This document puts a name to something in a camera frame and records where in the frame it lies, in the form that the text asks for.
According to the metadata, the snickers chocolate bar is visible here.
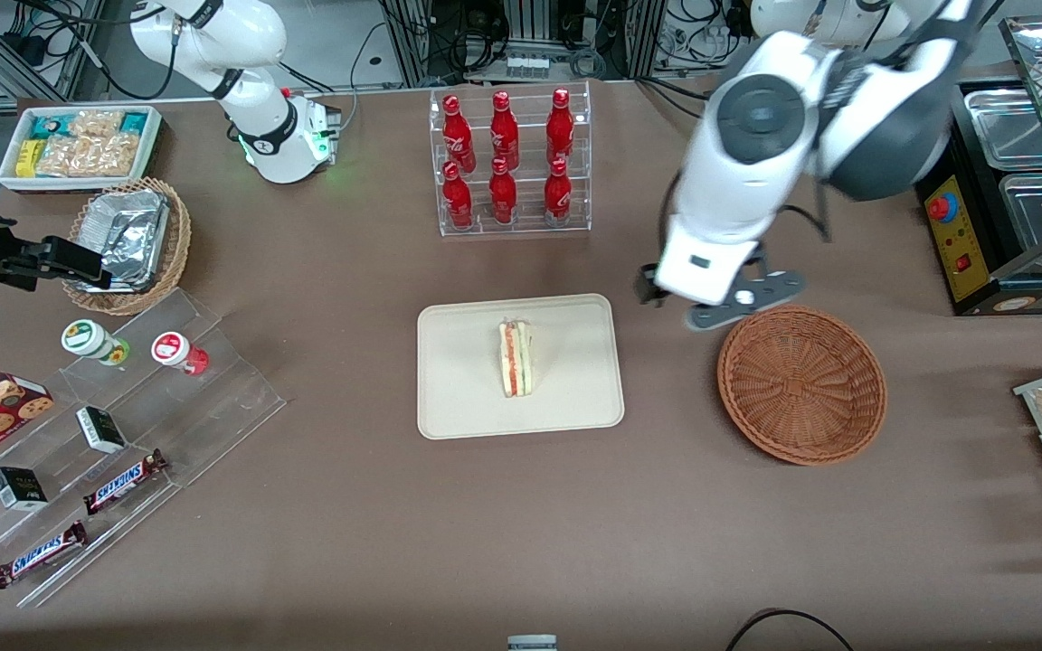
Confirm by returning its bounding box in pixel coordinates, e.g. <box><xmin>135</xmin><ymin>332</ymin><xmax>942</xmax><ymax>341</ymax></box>
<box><xmin>83</xmin><ymin>449</ymin><xmax>169</xmax><ymax>516</ymax></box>
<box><xmin>0</xmin><ymin>521</ymin><xmax>88</xmax><ymax>590</ymax></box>

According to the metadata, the brown round wicker basket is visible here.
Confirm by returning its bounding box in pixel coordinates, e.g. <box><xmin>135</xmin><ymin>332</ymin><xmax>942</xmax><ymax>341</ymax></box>
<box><xmin>717</xmin><ymin>306</ymin><xmax>888</xmax><ymax>467</ymax></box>

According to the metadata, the small black box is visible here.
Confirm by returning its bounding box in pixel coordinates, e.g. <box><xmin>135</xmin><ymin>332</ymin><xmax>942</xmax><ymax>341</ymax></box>
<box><xmin>0</xmin><ymin>467</ymin><xmax>49</xmax><ymax>512</ymax></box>
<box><xmin>76</xmin><ymin>407</ymin><xmax>127</xmax><ymax>454</ymax></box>

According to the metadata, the black cable loop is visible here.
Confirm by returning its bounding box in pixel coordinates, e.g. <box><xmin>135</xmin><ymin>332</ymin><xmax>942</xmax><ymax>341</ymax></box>
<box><xmin>725</xmin><ymin>609</ymin><xmax>855</xmax><ymax>651</ymax></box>

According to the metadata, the red lid white jar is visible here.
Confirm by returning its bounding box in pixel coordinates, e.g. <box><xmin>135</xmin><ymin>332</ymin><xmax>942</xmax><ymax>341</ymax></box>
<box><xmin>152</xmin><ymin>332</ymin><xmax>210</xmax><ymax>376</ymax></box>

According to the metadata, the light wicker basket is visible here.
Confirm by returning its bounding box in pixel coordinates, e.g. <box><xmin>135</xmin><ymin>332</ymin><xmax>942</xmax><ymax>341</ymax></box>
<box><xmin>62</xmin><ymin>178</ymin><xmax>193</xmax><ymax>316</ymax></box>

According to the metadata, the aluminium frame rack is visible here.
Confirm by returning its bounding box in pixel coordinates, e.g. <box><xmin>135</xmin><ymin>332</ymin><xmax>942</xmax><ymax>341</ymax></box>
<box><xmin>381</xmin><ymin>0</ymin><xmax>667</xmax><ymax>87</ymax></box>

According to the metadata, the triangle sandwich with tomato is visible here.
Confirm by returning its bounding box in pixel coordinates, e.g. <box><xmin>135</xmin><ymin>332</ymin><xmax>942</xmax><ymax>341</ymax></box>
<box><xmin>497</xmin><ymin>316</ymin><xmax>535</xmax><ymax>399</ymax></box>

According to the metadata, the silver foil container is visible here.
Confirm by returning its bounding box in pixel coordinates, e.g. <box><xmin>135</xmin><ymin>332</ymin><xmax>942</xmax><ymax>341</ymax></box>
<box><xmin>78</xmin><ymin>190</ymin><xmax>170</xmax><ymax>292</ymax></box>

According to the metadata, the rice cracker bag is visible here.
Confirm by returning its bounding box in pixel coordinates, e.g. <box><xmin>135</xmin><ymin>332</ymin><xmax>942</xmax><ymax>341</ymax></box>
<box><xmin>37</xmin><ymin>136</ymin><xmax>142</xmax><ymax>178</ymax></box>
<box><xmin>69</xmin><ymin>110</ymin><xmax>124</xmax><ymax>141</ymax></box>

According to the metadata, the white plastic snack bin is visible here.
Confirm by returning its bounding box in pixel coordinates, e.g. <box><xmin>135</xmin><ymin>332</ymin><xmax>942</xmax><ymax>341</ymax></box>
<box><xmin>0</xmin><ymin>106</ymin><xmax>163</xmax><ymax>193</ymax></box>

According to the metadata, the cream rectangular serving tray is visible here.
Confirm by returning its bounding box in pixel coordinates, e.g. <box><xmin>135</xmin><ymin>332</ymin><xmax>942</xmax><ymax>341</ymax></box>
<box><xmin>417</xmin><ymin>294</ymin><xmax>624</xmax><ymax>440</ymax></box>

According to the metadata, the black food warmer cabinet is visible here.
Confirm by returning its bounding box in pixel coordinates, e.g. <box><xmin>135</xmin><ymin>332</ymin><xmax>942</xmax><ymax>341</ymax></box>
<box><xmin>914</xmin><ymin>14</ymin><xmax>1042</xmax><ymax>317</ymax></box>

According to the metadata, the clear acrylic stepped stand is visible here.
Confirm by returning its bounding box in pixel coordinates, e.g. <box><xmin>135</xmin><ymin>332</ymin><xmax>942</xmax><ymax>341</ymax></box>
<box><xmin>0</xmin><ymin>289</ymin><xmax>287</xmax><ymax>609</ymax></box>

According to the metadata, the green lid white jar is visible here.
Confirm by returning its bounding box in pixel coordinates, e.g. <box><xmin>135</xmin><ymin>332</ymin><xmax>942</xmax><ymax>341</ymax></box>
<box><xmin>62</xmin><ymin>320</ymin><xmax>130</xmax><ymax>366</ymax></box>

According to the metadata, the clear acrylic bottle rack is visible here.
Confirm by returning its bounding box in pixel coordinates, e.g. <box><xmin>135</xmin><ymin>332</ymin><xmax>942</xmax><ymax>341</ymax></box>
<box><xmin>429</xmin><ymin>81</ymin><xmax>592</xmax><ymax>238</ymax></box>

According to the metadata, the red cola bottle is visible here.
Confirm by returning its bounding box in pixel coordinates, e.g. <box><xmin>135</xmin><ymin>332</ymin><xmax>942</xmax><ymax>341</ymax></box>
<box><xmin>442</xmin><ymin>161</ymin><xmax>474</xmax><ymax>229</ymax></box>
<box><xmin>441</xmin><ymin>94</ymin><xmax>477</xmax><ymax>173</ymax></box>
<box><xmin>490</xmin><ymin>90</ymin><xmax>520</xmax><ymax>171</ymax></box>
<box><xmin>544</xmin><ymin>158</ymin><xmax>573</xmax><ymax>227</ymax></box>
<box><xmin>488</xmin><ymin>157</ymin><xmax>518</xmax><ymax>225</ymax></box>
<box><xmin>546</xmin><ymin>88</ymin><xmax>575</xmax><ymax>164</ymax></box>

